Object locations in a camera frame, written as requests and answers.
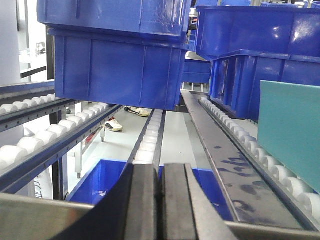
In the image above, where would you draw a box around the white sneaker near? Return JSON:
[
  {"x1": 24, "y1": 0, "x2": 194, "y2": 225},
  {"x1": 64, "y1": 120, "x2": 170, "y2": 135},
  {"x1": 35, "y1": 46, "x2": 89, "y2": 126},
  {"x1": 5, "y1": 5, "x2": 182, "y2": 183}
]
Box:
[{"x1": 105, "y1": 118, "x2": 123, "y2": 132}]

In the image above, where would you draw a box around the upper right stacked blue bin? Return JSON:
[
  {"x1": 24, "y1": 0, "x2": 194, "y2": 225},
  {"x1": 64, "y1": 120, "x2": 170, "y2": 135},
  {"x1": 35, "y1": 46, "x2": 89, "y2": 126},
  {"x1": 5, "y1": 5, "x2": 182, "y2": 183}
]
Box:
[{"x1": 195, "y1": 5, "x2": 320, "y2": 60}]

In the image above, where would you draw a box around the white sneaker far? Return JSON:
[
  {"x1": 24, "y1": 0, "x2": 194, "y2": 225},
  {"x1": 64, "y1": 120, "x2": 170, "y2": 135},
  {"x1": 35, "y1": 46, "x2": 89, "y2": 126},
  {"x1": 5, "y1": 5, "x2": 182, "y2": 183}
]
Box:
[{"x1": 124, "y1": 106, "x2": 150, "y2": 117}]

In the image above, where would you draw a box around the lower right stacked blue bin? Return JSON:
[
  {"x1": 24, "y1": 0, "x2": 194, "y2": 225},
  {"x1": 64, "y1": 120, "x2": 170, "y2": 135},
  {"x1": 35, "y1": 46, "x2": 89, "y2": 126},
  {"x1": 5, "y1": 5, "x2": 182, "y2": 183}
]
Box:
[{"x1": 209, "y1": 49, "x2": 320, "y2": 120}]

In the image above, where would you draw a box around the blue bin below rollers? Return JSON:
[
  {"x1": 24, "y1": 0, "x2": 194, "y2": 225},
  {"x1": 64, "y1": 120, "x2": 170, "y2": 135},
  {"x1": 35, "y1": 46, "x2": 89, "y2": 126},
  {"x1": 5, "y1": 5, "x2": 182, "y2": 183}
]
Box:
[{"x1": 65, "y1": 159, "x2": 233, "y2": 221}]

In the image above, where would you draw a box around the middle white roller track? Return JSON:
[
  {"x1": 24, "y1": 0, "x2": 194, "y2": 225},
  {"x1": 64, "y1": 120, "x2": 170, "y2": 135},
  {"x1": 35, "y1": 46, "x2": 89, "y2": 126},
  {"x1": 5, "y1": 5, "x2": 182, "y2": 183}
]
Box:
[{"x1": 127, "y1": 109, "x2": 167, "y2": 173}]

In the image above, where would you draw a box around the light teal plastic bin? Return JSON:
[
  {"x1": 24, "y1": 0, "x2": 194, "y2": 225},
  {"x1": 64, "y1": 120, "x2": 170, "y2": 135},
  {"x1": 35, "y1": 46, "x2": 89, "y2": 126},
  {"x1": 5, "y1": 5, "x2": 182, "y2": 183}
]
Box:
[{"x1": 258, "y1": 80, "x2": 320, "y2": 192}]

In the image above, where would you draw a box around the white sneaker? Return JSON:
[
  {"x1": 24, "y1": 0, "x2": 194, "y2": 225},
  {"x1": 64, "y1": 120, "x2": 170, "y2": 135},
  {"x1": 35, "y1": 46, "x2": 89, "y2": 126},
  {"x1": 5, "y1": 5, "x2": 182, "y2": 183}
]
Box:
[
  {"x1": 124, "y1": 106, "x2": 150, "y2": 117},
  {"x1": 105, "y1": 118, "x2": 123, "y2": 132}
]

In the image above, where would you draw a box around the stacked blue bin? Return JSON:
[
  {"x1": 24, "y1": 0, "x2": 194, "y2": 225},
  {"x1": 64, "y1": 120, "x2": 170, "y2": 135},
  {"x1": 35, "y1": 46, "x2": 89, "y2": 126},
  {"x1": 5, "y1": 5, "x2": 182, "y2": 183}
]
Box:
[
  {"x1": 195, "y1": 5, "x2": 320, "y2": 60},
  {"x1": 48, "y1": 29, "x2": 188, "y2": 110},
  {"x1": 37, "y1": 0, "x2": 191, "y2": 43},
  {"x1": 209, "y1": 49, "x2": 320, "y2": 120}
]

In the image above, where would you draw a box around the steel front shelf beam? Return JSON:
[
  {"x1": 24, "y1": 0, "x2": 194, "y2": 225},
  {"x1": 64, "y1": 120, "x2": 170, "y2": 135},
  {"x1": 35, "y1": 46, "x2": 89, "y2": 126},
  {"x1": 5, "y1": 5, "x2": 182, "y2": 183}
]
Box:
[{"x1": 0, "y1": 194, "x2": 320, "y2": 240}]

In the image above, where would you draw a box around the distant blue bin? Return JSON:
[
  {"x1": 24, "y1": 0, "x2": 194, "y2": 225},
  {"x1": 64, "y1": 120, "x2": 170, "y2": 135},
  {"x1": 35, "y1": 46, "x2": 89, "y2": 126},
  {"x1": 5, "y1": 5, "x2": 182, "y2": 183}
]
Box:
[{"x1": 181, "y1": 59, "x2": 212, "y2": 84}]

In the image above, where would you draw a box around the lower left stacked blue bin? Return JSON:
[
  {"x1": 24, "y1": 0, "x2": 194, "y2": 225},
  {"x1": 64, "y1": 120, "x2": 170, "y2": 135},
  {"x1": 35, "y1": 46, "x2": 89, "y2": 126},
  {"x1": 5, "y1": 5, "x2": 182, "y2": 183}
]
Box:
[{"x1": 48, "y1": 29, "x2": 188, "y2": 110}]

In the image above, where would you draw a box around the white roller track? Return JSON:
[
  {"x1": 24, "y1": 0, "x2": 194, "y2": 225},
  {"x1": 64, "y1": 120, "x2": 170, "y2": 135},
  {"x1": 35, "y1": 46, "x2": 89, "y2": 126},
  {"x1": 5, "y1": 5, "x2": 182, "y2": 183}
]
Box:
[
  {"x1": 0, "y1": 105, "x2": 123, "y2": 194},
  {"x1": 198, "y1": 97, "x2": 320, "y2": 231},
  {"x1": 127, "y1": 109, "x2": 167, "y2": 173}
]

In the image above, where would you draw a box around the right white roller track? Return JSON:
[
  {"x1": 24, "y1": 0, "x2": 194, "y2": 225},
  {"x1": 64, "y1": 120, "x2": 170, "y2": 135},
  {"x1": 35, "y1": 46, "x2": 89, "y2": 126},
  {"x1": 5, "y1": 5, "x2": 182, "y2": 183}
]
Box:
[{"x1": 198, "y1": 97, "x2": 320, "y2": 231}]

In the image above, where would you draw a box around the upper left stacked blue bin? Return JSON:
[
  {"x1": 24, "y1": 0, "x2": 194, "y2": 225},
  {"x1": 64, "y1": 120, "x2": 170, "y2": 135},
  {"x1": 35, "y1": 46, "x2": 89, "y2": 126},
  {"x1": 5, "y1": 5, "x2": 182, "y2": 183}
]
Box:
[{"x1": 37, "y1": 0, "x2": 191, "y2": 43}]

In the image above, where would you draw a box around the left white roller track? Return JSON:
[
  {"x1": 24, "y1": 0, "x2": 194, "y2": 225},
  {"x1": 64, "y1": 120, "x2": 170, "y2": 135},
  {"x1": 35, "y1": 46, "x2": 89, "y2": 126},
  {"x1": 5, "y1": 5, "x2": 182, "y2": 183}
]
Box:
[{"x1": 0, "y1": 105, "x2": 123, "y2": 194}]

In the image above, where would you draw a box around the far left roller track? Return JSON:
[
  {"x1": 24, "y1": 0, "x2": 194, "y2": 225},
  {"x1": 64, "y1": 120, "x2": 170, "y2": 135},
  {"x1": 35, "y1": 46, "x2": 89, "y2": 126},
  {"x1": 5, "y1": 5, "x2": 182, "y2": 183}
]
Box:
[{"x1": 0, "y1": 93, "x2": 78, "y2": 133}]

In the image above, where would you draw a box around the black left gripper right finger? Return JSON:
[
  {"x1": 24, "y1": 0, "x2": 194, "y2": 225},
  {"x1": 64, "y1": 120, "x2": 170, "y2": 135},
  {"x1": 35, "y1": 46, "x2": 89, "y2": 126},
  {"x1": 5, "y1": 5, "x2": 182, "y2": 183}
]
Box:
[{"x1": 161, "y1": 163, "x2": 236, "y2": 240}]

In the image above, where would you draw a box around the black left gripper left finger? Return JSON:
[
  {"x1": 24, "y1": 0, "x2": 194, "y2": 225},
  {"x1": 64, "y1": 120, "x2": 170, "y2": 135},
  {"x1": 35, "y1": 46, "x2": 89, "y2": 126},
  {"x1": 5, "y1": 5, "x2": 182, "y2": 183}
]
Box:
[{"x1": 53, "y1": 164, "x2": 158, "y2": 240}]

